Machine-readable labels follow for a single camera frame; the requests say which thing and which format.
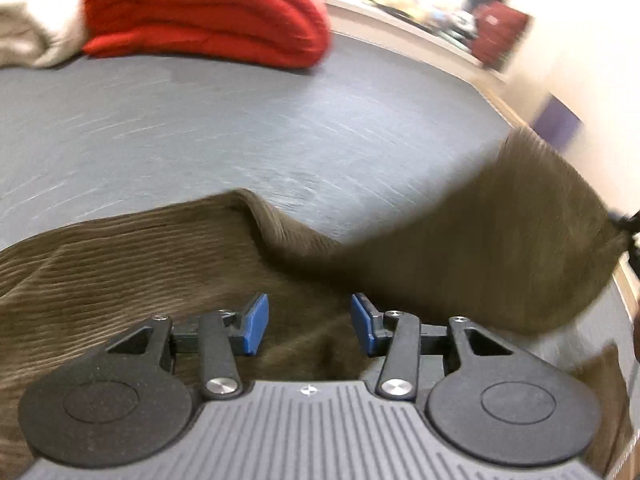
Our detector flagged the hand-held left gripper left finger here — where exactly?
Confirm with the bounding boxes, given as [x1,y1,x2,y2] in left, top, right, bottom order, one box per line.
[106,293,271,402]

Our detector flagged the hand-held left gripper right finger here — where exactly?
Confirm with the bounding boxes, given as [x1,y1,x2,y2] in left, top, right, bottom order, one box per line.
[350,293,517,402]

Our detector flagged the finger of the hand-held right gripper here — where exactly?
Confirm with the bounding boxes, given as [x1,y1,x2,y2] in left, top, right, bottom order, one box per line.
[607,209,640,267]

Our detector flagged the brown corduroy pants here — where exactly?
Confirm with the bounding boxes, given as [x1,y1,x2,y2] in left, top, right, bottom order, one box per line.
[0,126,632,475]

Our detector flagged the purple object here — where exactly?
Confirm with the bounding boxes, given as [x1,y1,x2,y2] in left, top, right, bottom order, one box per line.
[532,94,584,152]

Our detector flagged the red suitcase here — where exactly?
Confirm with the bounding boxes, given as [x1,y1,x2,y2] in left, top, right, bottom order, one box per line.
[470,2,531,69]

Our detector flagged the red folded blanket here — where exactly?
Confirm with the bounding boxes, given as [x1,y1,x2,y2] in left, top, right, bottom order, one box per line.
[81,0,333,70]

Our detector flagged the beige crumpled cloth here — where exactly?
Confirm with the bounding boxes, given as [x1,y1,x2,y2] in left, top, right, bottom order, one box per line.
[0,0,104,69]

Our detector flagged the beige padded bed frame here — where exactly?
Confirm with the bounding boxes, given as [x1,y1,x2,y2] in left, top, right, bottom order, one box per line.
[323,0,640,311]

